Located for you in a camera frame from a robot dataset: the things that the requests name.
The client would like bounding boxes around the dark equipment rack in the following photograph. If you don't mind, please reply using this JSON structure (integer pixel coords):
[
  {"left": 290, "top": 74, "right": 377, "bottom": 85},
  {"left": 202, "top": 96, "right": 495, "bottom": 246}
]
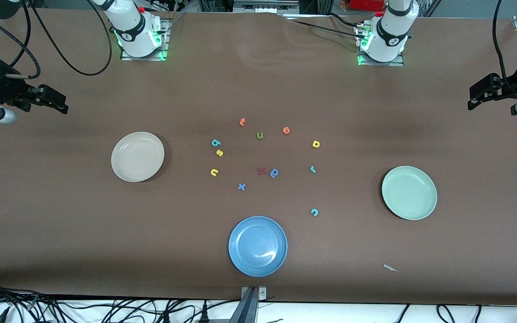
[{"left": 198, "top": 0, "right": 331, "bottom": 14}]

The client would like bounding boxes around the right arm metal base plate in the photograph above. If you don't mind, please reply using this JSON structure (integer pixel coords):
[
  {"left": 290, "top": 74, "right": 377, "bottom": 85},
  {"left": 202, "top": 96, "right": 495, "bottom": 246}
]
[{"left": 120, "top": 18, "right": 170, "bottom": 61}]

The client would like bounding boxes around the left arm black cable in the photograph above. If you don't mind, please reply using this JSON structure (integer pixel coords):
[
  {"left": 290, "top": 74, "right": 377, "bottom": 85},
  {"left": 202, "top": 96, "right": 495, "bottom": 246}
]
[{"left": 492, "top": 0, "right": 515, "bottom": 92}]

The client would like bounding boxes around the black floor cable bundle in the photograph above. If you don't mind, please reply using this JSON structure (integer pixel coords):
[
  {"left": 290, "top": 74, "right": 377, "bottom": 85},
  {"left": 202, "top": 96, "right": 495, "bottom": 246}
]
[{"left": 0, "top": 280, "right": 120, "bottom": 323}]

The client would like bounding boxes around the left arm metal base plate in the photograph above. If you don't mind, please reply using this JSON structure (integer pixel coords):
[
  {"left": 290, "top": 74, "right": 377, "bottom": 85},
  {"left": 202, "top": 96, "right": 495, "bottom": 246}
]
[{"left": 356, "top": 25, "right": 405, "bottom": 67}]

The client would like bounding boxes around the red box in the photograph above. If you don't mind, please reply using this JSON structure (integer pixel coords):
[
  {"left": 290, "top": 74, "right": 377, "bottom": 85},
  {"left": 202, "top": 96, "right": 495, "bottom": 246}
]
[{"left": 348, "top": 0, "right": 387, "bottom": 12}]

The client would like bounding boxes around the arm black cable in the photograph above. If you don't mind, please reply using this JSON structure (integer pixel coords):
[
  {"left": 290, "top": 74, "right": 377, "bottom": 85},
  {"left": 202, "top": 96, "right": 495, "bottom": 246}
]
[
  {"left": 492, "top": 0, "right": 515, "bottom": 92},
  {"left": 0, "top": 0, "right": 113, "bottom": 81}
]

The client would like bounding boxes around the beige round plate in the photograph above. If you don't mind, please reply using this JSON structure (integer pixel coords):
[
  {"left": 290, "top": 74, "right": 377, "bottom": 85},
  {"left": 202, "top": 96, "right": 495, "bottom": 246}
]
[{"left": 111, "top": 131, "right": 165, "bottom": 183}]

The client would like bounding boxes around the blue round plate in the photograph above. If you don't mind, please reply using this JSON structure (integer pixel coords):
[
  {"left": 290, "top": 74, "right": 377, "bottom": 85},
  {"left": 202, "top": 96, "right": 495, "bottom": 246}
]
[{"left": 228, "top": 216, "right": 288, "bottom": 277}]

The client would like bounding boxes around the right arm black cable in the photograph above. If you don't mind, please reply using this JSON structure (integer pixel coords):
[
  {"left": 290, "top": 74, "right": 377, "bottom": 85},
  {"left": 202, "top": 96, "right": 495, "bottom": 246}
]
[{"left": 0, "top": 0, "right": 113, "bottom": 81}]

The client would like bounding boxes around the thin black cable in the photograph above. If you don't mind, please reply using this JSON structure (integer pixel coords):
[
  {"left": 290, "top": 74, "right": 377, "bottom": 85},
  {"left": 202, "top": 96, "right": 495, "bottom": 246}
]
[{"left": 285, "top": 13, "right": 362, "bottom": 41}]

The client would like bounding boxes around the green round plate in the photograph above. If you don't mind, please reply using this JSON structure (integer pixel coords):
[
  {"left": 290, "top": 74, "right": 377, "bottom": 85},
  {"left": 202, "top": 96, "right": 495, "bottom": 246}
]
[{"left": 381, "top": 166, "right": 438, "bottom": 221}]

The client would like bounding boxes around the looped black floor cable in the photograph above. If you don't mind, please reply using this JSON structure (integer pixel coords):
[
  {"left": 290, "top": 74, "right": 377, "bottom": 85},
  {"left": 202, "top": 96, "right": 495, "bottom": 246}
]
[{"left": 437, "top": 304, "right": 456, "bottom": 323}]

